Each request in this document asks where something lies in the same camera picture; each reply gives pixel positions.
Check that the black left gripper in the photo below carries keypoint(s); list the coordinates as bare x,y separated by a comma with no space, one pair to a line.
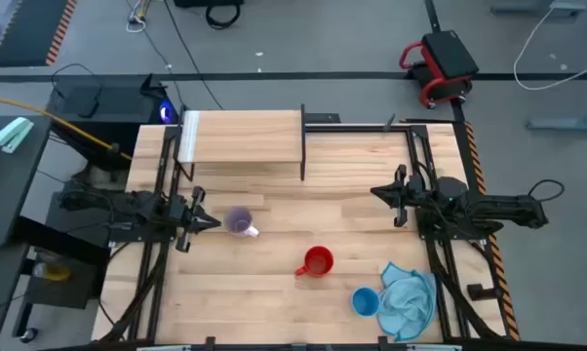
186,217

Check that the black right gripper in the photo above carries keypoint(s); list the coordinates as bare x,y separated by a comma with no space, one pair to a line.
410,194

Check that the purple and white mug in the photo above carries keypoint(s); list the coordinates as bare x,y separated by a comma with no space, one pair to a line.
237,220

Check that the red plastic mug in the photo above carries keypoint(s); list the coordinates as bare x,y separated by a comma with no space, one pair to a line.
318,262

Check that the blue plastic cup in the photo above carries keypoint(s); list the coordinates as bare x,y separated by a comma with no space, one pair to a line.
365,301

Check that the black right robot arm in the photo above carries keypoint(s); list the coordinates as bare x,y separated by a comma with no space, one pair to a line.
498,207

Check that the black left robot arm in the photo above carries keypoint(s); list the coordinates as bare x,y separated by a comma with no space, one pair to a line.
137,205

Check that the wooden shelf with black posts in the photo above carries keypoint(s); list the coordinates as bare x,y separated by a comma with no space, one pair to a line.
245,136

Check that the light blue cloth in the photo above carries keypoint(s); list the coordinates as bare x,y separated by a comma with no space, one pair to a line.
408,304

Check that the black table clamp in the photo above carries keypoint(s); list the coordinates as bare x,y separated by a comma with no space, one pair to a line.
481,291

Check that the black computer tower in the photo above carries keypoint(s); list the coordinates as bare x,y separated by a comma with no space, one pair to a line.
113,105

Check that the red and black rolling stool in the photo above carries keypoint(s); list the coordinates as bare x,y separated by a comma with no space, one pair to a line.
449,53

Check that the orange black hazard strip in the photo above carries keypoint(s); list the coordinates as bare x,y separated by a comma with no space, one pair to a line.
505,292

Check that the black low cart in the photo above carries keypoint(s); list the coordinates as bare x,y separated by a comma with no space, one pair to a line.
69,292

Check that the yellow bottle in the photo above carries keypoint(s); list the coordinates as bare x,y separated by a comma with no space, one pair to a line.
54,273

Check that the grey table foot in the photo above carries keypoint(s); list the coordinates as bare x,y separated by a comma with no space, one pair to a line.
566,122

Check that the black side desk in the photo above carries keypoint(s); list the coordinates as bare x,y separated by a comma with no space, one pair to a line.
11,195

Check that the mint green stapler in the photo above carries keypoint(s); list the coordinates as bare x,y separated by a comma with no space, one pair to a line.
13,134

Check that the black floor mat orange edge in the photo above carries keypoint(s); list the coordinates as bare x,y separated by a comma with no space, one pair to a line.
30,29

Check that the black aluminium table frame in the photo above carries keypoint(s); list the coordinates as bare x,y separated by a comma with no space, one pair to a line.
357,128

